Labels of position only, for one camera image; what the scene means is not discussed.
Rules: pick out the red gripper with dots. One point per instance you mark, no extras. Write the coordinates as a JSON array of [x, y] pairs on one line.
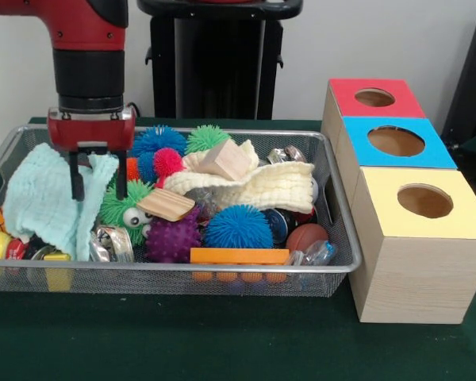
[[91, 133]]

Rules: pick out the mint green cloth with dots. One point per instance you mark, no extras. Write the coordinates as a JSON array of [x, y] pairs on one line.
[[43, 206]]

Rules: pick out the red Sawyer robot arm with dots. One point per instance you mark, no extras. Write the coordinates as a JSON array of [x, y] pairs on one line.
[[87, 31]]

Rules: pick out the silver mesh bin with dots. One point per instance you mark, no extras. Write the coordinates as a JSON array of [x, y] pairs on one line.
[[143, 283]]

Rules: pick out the wooden three-hole box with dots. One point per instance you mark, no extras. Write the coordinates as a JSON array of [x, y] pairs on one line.
[[412, 278]]

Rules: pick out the green spiky toy with eyes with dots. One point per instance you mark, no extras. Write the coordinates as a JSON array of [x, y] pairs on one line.
[[115, 208]]

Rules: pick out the striped wooden block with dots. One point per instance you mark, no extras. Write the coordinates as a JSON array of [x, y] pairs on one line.
[[166, 204]]

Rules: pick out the purple spiky rubber ball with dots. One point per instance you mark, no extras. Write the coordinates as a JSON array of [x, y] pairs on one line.
[[172, 242]]

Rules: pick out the plain wooden wedge block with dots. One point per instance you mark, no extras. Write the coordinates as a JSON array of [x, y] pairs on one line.
[[226, 160]]

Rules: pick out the blue spiky rubber ball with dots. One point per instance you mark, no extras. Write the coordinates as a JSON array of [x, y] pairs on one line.
[[238, 228]]

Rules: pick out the orange building brick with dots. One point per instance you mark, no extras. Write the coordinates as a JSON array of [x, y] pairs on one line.
[[238, 256]]

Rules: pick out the cream cloth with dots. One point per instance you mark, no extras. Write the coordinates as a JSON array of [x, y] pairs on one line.
[[277, 186]]

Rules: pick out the brown toy ball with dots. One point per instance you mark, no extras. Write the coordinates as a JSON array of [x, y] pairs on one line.
[[305, 237]]

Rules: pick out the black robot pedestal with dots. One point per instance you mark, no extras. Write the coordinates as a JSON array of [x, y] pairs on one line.
[[214, 59]]

